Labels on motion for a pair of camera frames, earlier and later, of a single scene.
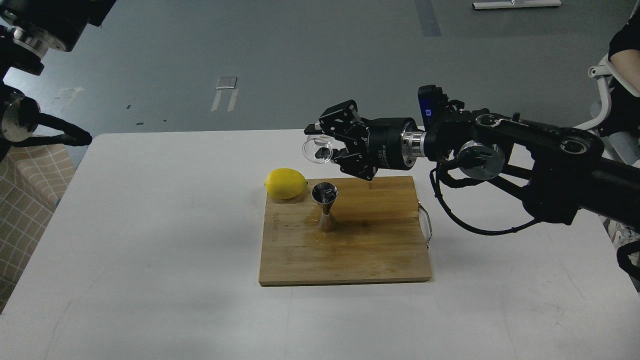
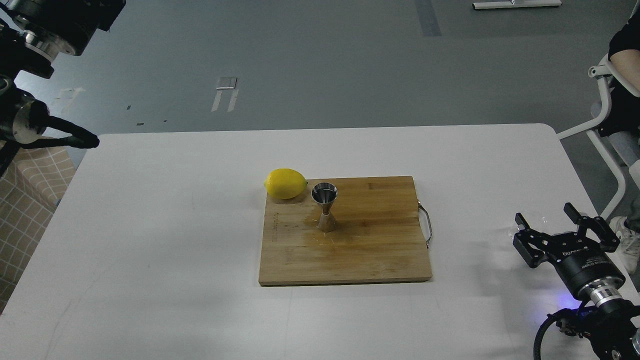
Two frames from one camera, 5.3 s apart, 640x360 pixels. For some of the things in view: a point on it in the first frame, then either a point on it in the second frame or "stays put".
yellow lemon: [285, 183] stays put
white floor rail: [516, 4] stays put
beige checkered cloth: [32, 179] stays put
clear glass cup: [318, 150] -> [548, 222]
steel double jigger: [325, 193] stays put
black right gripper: [392, 142] -> [580, 261]
